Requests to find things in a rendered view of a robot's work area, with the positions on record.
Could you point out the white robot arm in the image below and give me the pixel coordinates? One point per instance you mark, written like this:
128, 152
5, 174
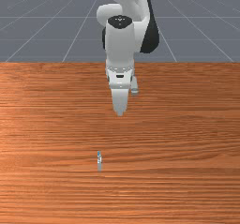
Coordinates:
120, 43

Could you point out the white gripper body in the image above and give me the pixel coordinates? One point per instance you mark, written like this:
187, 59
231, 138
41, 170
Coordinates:
119, 87

